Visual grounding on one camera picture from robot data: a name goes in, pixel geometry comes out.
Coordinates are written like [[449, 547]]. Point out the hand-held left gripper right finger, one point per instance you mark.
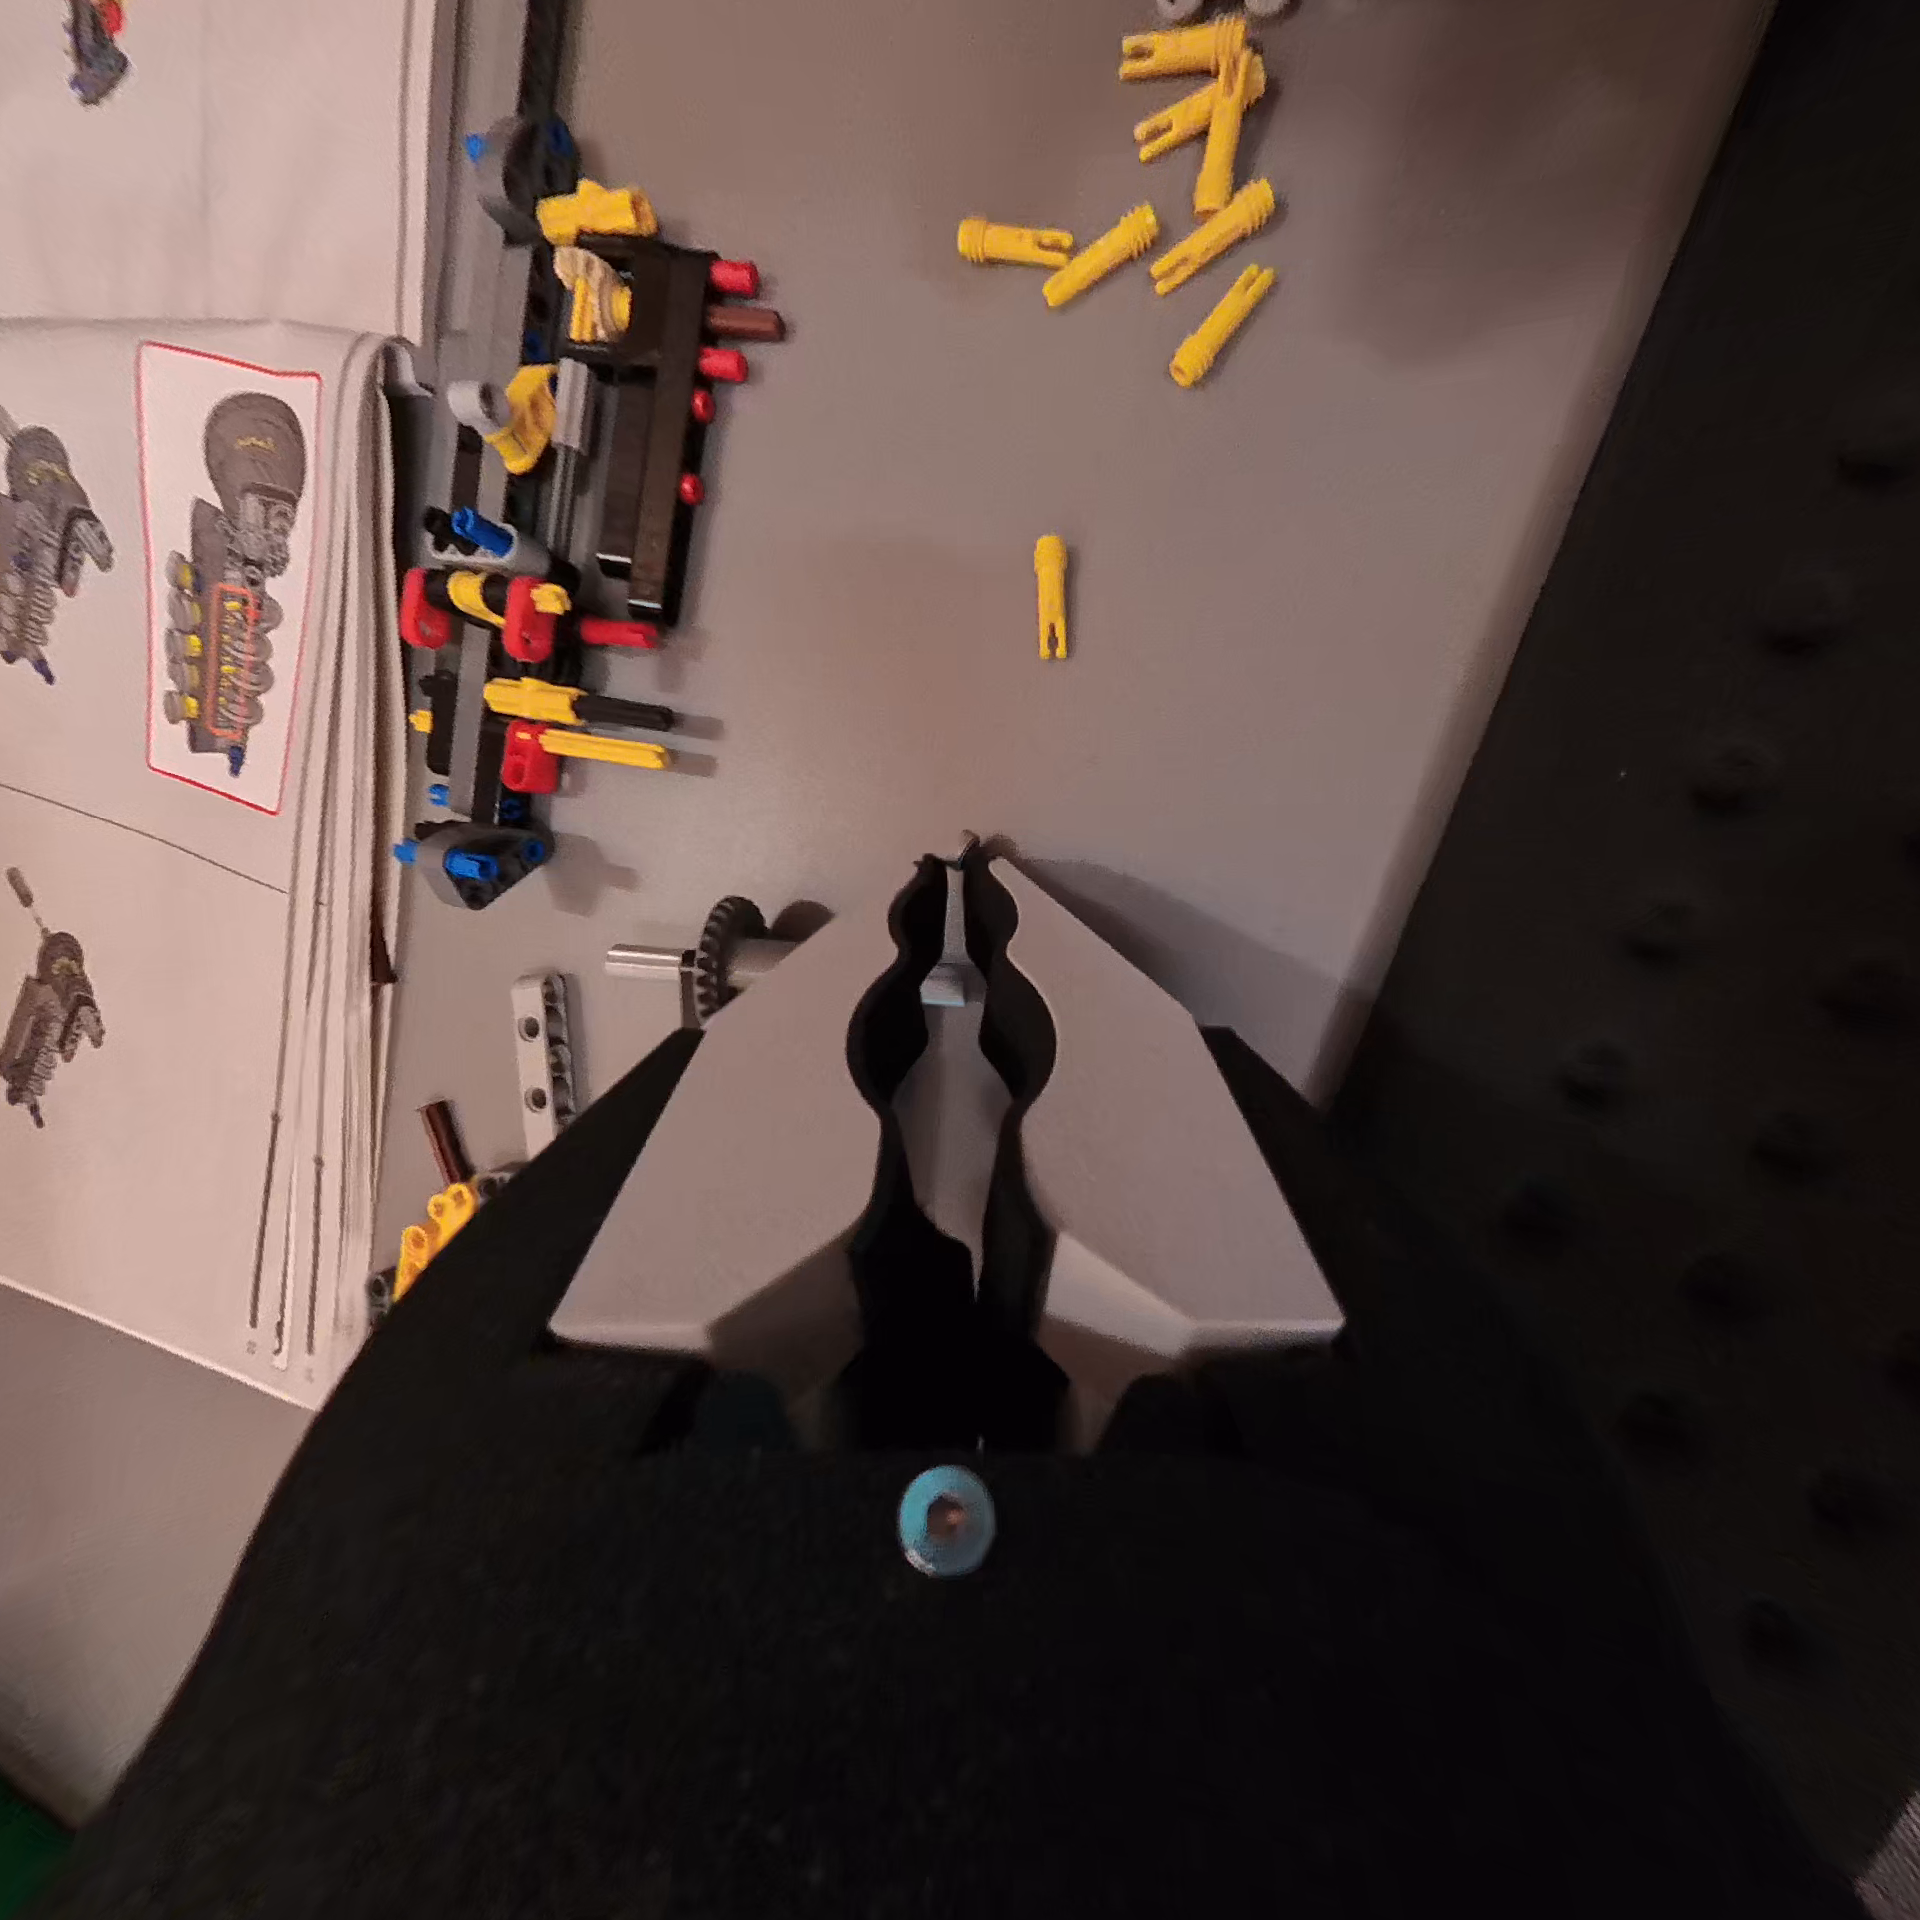
[[1184, 1200]]

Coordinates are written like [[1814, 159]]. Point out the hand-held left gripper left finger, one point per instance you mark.
[[721, 1200]]

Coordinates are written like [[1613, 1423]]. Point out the grey lego gear assembly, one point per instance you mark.
[[727, 960]]

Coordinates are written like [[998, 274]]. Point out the thin grey lego piece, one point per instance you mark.
[[953, 983]]

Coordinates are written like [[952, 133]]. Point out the yellow lego pin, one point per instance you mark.
[[1049, 593]]

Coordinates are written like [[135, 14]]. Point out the lego instruction booklet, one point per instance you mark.
[[150, 902]]

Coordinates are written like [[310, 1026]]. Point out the group of yellow lego pins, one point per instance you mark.
[[1200, 225]]

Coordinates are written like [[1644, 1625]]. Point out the light grey long lego bar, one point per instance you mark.
[[543, 1050]]

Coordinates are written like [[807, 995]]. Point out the pile of lego beams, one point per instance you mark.
[[434, 1215]]

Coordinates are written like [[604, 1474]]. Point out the long lego chassis assembly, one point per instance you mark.
[[599, 451]]

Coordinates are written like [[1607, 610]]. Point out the black perforated foam pad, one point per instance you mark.
[[1650, 902]]

